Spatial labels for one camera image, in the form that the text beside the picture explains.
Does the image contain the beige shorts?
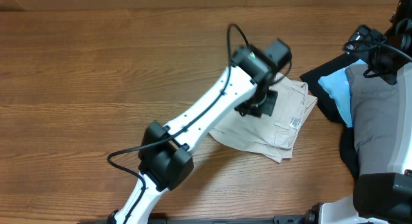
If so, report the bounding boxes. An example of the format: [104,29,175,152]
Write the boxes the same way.
[209,77,317,163]

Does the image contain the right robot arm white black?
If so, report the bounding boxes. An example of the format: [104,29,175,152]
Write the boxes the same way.
[300,0,411,223]

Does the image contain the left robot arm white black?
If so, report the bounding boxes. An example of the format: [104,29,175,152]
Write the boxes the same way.
[106,39,292,223]

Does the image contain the light blue garment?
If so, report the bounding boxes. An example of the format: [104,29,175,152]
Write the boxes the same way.
[318,60,366,127]

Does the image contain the grey garment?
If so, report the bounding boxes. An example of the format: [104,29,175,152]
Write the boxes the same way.
[345,65,400,175]

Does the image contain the black garment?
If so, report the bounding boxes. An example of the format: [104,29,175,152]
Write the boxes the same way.
[300,54,364,180]

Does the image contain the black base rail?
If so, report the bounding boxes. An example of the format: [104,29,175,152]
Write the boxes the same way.
[77,214,310,224]

